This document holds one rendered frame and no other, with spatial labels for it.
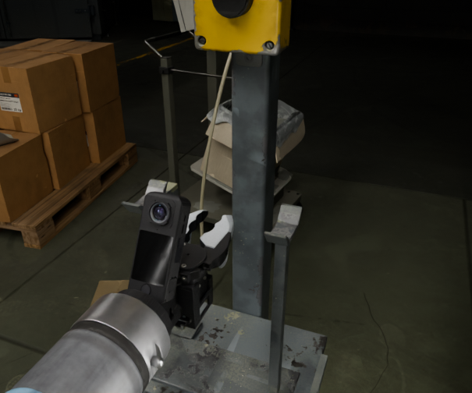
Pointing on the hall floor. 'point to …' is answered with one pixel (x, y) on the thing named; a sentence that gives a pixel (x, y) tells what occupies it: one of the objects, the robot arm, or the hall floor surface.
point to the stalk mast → (253, 181)
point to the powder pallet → (38, 222)
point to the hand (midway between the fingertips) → (214, 214)
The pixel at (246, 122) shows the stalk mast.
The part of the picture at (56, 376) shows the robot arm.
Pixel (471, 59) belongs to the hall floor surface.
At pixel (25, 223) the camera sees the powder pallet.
